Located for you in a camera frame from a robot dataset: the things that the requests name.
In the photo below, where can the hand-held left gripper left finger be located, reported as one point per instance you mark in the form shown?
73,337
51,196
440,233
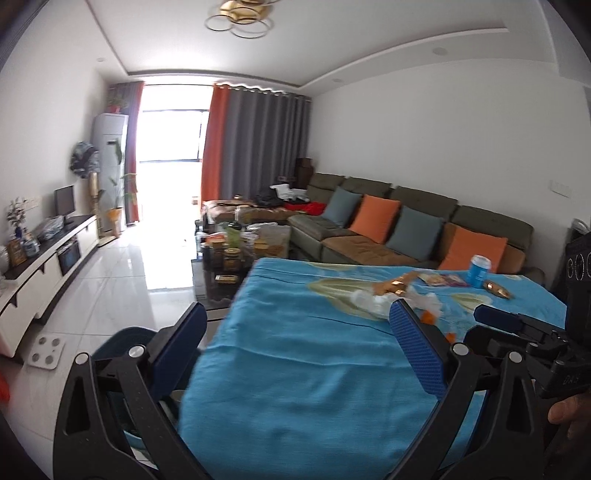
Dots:
184,350

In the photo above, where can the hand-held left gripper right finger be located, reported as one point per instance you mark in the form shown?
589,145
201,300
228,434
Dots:
415,350

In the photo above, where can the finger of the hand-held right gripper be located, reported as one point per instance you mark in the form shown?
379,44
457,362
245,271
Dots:
503,317
498,341

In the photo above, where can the teal plastic bin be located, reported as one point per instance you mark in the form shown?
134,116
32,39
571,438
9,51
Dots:
120,337

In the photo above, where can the large gold foil wrapper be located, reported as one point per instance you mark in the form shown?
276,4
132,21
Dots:
395,285

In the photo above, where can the person's right hand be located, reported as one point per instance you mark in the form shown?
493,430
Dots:
570,410

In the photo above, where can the small gold foil wrapper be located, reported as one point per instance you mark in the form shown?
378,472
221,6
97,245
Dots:
497,290

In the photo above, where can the small orange peel piece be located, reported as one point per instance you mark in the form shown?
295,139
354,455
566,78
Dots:
451,337

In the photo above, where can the blue drink can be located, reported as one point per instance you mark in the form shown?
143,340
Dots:
479,272

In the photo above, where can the pink snack packet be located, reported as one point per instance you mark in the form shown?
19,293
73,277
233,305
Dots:
453,280

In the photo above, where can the clear plastic wrapper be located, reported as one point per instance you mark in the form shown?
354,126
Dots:
371,304

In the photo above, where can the black glass coffee table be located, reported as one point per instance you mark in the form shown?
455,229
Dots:
217,293

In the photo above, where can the orange cushion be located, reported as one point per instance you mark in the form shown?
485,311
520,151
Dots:
471,249
375,219

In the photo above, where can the gold flat box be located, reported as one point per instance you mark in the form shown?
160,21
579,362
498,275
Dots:
226,278

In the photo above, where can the group of jars and packets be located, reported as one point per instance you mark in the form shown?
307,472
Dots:
231,249

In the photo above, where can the green and brown sofa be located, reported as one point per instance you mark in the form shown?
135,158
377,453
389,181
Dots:
360,249

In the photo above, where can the blue printed tablecloth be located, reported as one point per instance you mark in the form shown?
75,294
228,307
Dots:
300,369

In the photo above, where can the blue-grey cushion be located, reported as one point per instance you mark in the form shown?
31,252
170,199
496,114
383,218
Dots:
341,207
415,233

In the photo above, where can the white bathroom scale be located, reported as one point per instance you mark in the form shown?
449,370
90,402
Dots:
46,353

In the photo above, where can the white and black TV cabinet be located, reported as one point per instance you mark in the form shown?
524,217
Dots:
41,281

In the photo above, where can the black clothing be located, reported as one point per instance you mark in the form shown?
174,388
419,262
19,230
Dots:
268,197

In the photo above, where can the tall plant in gold vase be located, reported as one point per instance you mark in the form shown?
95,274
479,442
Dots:
121,184

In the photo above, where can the red cloth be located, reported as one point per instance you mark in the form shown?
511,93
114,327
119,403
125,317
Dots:
304,208

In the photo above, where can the clear plastic bag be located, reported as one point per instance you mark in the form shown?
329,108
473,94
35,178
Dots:
50,228

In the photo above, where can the blue and white ceramic box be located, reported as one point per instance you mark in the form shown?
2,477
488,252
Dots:
31,248

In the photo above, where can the red plastic bag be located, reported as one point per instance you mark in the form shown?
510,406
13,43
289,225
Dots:
3,387

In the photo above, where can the black monitor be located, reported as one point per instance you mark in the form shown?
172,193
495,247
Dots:
64,201

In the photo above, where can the framed picture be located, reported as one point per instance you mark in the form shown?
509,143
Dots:
17,253

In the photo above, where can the grey and orange curtain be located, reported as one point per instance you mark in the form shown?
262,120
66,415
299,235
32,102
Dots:
131,152

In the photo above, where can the brown stacked boxes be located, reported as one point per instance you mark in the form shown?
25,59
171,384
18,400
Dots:
304,173

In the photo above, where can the white standing air conditioner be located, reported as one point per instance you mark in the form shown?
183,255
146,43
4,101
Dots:
106,152

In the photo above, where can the small plant in blue vase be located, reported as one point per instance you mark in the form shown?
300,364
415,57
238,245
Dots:
17,217

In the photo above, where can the standing fan with cover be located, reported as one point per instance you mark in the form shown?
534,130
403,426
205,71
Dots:
84,159

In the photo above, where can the window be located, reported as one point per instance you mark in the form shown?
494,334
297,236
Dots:
175,129

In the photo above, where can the potted plant with red pot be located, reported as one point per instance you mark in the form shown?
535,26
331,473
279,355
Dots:
116,102

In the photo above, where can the white wall socket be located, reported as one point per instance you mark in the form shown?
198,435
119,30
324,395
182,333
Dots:
560,189

